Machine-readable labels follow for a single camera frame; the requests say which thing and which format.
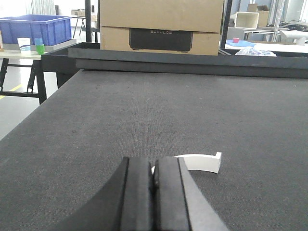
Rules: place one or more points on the green and blue stacked cups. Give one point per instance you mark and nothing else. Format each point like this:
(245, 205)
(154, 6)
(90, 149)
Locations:
(40, 47)

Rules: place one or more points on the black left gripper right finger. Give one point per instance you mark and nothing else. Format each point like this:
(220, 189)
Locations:
(179, 204)

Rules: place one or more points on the white square duct piece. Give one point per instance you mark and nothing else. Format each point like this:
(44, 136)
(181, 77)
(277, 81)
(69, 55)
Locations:
(246, 20)

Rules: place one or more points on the folding table with black legs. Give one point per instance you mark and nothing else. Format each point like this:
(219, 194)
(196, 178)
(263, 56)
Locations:
(32, 67)

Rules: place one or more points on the crumpled plastic bag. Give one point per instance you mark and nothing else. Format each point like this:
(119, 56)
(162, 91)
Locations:
(251, 51)

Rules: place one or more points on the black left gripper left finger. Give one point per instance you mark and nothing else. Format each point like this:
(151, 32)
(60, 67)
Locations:
(124, 203)

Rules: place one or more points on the blue plastic crate far table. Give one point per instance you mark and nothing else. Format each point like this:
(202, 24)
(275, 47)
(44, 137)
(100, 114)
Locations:
(52, 29)

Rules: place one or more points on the large cardboard box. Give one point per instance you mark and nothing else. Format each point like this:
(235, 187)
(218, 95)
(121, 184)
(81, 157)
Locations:
(164, 26)

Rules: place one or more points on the white curved PVC pipe piece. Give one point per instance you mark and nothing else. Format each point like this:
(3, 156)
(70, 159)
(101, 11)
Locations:
(199, 162)

